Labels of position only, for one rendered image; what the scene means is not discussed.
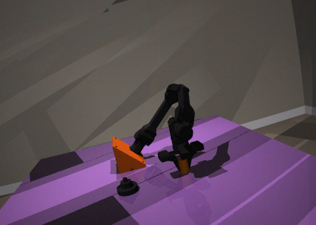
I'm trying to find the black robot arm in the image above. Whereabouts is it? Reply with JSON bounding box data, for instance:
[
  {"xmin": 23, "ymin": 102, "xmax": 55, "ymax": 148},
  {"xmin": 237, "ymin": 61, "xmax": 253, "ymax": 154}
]
[{"xmin": 129, "ymin": 84, "xmax": 197, "ymax": 160}]

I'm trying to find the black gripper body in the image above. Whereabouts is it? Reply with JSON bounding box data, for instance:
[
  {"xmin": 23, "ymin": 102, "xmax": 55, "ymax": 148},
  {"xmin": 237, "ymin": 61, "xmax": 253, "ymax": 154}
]
[{"xmin": 158, "ymin": 137, "xmax": 204, "ymax": 162}]

